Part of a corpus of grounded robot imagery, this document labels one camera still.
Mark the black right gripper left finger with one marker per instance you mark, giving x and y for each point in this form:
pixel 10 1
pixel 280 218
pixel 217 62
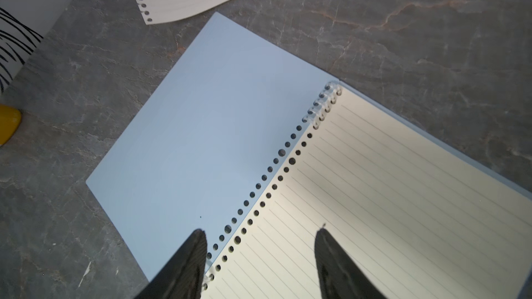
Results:
pixel 183 275

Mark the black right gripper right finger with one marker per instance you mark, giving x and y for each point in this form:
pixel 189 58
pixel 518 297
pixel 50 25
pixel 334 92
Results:
pixel 339 276

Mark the light blue spiral notebook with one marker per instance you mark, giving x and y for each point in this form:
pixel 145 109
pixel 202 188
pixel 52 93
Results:
pixel 260 149

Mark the blue lid snack cup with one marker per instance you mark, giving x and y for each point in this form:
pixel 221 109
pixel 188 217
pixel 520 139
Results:
pixel 10 119

